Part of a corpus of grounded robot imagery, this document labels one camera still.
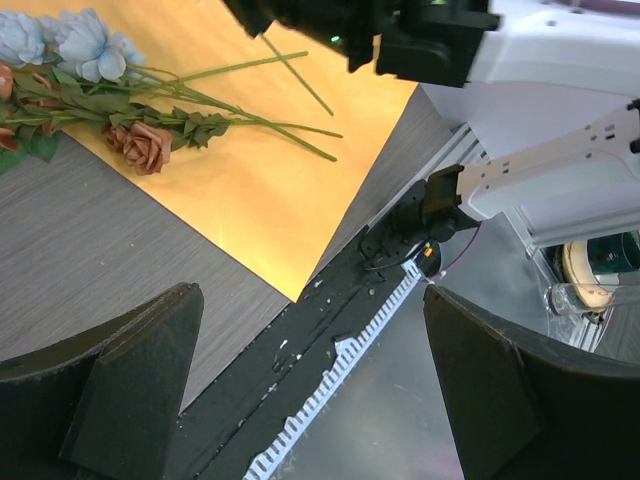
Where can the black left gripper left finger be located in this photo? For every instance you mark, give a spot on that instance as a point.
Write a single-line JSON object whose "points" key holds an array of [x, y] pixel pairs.
{"points": [[102, 404]]}

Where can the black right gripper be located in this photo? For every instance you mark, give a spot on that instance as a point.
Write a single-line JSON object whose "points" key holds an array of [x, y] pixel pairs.
{"points": [[346, 27]]}

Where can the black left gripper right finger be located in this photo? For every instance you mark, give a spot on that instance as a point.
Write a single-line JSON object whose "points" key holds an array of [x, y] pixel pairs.
{"points": [[522, 405]]}

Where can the large peach peony stem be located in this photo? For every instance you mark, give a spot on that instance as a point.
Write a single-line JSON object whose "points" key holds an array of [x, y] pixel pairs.
{"points": [[296, 74]]}

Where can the orange yellow wrapping paper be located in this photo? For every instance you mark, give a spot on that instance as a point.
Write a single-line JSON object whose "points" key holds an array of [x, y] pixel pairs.
{"points": [[269, 203]]}

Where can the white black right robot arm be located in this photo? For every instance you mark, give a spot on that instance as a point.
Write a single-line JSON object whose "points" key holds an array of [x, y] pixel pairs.
{"points": [[549, 88]]}

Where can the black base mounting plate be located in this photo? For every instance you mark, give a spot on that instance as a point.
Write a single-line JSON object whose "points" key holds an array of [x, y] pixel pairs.
{"points": [[246, 420]]}

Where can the blue flower stem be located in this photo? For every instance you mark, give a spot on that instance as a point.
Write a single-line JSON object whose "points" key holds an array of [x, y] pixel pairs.
{"points": [[82, 45]]}

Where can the rust brown rose stem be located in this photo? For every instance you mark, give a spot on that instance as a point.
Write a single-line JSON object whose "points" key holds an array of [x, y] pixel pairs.
{"points": [[37, 105]]}

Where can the aluminium frame rail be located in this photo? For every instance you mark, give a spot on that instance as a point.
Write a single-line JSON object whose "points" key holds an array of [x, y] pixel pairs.
{"points": [[462, 148]]}

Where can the white slotted cable duct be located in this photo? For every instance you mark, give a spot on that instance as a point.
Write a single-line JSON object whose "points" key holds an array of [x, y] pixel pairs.
{"points": [[349, 352]]}

